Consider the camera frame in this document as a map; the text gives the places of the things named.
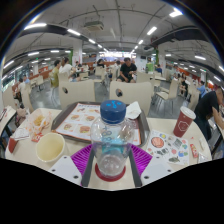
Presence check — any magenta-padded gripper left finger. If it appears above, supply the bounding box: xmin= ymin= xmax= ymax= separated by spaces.
xmin=48 ymin=143 xmax=95 ymax=188

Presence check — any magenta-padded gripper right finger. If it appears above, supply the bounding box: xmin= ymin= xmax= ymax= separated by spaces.
xmin=128 ymin=143 xmax=180 ymax=188

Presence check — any clear water bottle blue cap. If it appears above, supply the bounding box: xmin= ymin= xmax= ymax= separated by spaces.
xmin=90 ymin=99 xmax=136 ymax=179

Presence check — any colourful printed leaflet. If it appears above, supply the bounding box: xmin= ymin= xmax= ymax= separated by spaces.
xmin=145 ymin=129 xmax=190 ymax=167

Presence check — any cream plastic cup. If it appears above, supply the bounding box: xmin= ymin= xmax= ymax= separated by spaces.
xmin=35 ymin=132 xmax=66 ymax=163

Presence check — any small red sauce packet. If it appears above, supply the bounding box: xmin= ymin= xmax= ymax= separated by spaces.
xmin=189 ymin=143 xmax=200 ymax=159
xmin=30 ymin=132 xmax=44 ymax=143

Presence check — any brown food tray paper liner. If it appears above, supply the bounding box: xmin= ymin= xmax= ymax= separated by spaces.
xmin=50 ymin=101 xmax=151 ymax=148

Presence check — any red paper cup white lid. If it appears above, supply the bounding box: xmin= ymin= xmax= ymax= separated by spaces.
xmin=172 ymin=106 xmax=197 ymax=138

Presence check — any clear food bag with fries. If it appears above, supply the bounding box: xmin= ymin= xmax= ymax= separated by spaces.
xmin=25 ymin=109 xmax=54 ymax=136

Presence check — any white receipt paper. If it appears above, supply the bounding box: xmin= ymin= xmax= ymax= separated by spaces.
xmin=12 ymin=128 xmax=31 ymax=141

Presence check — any red snack carton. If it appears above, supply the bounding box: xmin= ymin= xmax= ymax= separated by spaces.
xmin=7 ymin=137 xmax=19 ymax=154

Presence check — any white paper napkin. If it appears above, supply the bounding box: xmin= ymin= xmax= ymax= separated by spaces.
xmin=124 ymin=101 xmax=143 ymax=120

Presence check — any beige backpack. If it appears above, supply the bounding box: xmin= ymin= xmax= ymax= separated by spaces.
xmin=14 ymin=104 xmax=28 ymax=128

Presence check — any beige chair with round hole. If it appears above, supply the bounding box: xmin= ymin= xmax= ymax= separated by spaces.
xmin=58 ymin=79 xmax=97 ymax=111
xmin=109 ymin=80 xmax=153 ymax=116

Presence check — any beige chairs group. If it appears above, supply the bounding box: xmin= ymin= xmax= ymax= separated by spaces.
xmin=2 ymin=64 xmax=201 ymax=113

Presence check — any person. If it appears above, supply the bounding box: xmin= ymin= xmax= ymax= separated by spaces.
xmin=49 ymin=59 xmax=62 ymax=88
xmin=15 ymin=78 xmax=28 ymax=101
xmin=59 ymin=57 xmax=76 ymax=83
xmin=116 ymin=57 xmax=138 ymax=84
xmin=194 ymin=87 xmax=224 ymax=141

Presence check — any white side table red print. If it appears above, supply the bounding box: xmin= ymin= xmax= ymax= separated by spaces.
xmin=0 ymin=105 xmax=18 ymax=148

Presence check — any ceiling air conditioner unit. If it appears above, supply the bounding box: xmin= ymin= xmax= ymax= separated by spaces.
xmin=83 ymin=20 xmax=105 ymax=32

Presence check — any ceiling light strips group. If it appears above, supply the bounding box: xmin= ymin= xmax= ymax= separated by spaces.
xmin=2 ymin=9 xmax=224 ymax=88

